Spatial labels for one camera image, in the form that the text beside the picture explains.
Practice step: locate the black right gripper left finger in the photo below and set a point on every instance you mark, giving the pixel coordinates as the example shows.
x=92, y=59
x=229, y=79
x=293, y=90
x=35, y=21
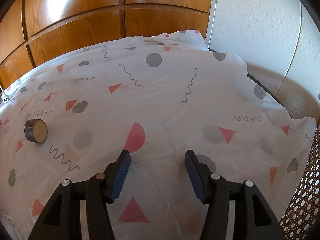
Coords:
x=102, y=189

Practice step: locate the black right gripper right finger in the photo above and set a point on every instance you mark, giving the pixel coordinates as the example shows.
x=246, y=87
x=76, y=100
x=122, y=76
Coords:
x=212, y=190

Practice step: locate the dark cylinder cut piece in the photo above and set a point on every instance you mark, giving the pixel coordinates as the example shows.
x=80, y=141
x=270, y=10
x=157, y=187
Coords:
x=36, y=130

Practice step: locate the brown perforated chair back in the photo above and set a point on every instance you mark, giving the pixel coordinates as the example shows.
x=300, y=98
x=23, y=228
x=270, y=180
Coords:
x=301, y=219

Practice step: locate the patterned white tablecloth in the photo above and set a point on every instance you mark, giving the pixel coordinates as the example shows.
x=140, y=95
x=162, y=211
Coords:
x=156, y=97

